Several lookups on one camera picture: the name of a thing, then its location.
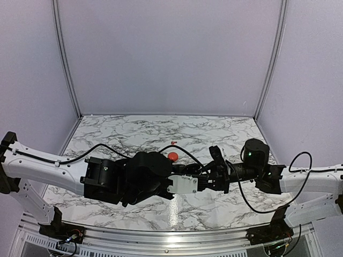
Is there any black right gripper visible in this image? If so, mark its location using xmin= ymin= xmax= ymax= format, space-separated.
xmin=197 ymin=161 xmax=260 ymax=195

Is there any black earbud charging case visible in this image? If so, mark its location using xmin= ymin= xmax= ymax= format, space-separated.
xmin=183 ymin=163 xmax=201 ymax=175

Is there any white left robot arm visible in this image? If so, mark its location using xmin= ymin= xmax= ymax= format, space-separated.
xmin=1 ymin=132 xmax=174 ymax=238

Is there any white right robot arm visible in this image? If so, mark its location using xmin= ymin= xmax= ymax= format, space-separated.
xmin=197 ymin=139 xmax=342 ymax=240

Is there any red round charging case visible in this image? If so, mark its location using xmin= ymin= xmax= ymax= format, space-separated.
xmin=168 ymin=152 xmax=178 ymax=162

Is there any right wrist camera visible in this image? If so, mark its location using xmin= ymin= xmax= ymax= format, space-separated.
xmin=209 ymin=146 xmax=227 ymax=167

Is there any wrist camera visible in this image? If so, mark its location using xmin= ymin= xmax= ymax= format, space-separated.
xmin=209 ymin=146 xmax=227 ymax=167
xmin=166 ymin=175 xmax=208 ymax=194

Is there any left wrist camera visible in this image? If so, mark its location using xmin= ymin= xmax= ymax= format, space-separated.
xmin=166 ymin=175 xmax=208 ymax=194

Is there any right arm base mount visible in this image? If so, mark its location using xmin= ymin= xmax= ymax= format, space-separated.
xmin=245 ymin=205 xmax=294 ymax=245

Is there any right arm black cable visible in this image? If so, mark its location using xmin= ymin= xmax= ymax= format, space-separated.
xmin=237 ymin=152 xmax=313 ymax=214

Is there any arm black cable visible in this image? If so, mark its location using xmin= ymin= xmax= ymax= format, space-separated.
xmin=237 ymin=152 xmax=313 ymax=214
xmin=0 ymin=143 xmax=207 ymax=172

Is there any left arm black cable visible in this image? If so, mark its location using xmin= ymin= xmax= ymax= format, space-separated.
xmin=0 ymin=143 xmax=207 ymax=172

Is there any front aluminium rail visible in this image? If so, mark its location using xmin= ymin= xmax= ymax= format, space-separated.
xmin=9 ymin=213 xmax=323 ymax=256

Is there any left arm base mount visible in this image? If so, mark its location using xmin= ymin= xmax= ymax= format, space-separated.
xmin=38 ymin=206 xmax=86 ymax=244

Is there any right aluminium frame post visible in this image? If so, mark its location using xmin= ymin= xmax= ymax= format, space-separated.
xmin=253 ymin=0 xmax=289 ymax=123

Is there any aluminium frame post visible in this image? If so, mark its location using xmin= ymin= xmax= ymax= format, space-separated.
xmin=253 ymin=0 xmax=289 ymax=123
xmin=51 ymin=0 xmax=83 ymax=119

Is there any left aluminium frame post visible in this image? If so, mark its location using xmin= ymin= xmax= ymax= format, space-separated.
xmin=51 ymin=0 xmax=83 ymax=119

